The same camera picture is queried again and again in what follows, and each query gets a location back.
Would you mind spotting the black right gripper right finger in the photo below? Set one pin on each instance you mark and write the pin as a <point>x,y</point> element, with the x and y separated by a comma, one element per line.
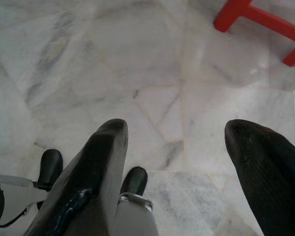
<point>273,177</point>

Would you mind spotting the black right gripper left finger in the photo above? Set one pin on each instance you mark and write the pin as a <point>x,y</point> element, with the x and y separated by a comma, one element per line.
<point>88,177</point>

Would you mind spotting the black left robot foot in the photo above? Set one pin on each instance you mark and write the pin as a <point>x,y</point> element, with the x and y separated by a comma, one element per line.
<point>51,164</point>

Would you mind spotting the black robot foot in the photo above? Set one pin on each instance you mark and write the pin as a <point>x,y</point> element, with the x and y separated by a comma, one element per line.
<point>135,179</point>
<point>51,164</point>

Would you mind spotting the black right robot foot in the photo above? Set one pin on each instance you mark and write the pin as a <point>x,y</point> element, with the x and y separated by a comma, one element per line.
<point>135,179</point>

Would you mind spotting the silver right robot leg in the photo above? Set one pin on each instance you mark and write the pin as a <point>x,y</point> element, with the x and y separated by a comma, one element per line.
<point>135,218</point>

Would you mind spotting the red plastic stool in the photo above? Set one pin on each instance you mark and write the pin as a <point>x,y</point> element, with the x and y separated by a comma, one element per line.
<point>260,17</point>

